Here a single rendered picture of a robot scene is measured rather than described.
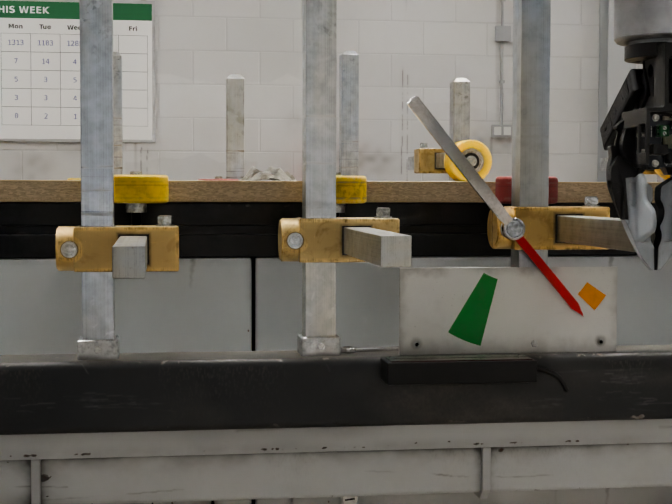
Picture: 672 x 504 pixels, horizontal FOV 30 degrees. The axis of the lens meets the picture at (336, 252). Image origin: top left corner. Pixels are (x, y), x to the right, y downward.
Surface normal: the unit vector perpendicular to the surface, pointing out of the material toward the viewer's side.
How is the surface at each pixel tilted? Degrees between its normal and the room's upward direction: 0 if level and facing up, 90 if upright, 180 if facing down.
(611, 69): 90
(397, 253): 90
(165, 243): 90
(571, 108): 90
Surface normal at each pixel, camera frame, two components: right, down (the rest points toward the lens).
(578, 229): -0.99, 0.00
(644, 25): -0.59, 0.02
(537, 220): 0.14, 0.05
